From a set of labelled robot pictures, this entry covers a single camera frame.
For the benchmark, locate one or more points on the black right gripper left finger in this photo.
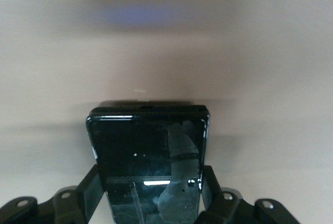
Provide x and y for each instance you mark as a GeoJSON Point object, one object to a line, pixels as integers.
{"type": "Point", "coordinates": [78, 205]}

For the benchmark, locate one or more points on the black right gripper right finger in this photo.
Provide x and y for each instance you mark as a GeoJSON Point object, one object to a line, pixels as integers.
{"type": "Point", "coordinates": [226, 208]}

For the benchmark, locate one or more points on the black smartphone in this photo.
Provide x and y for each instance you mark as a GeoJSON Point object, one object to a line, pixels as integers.
{"type": "Point", "coordinates": [145, 151]}

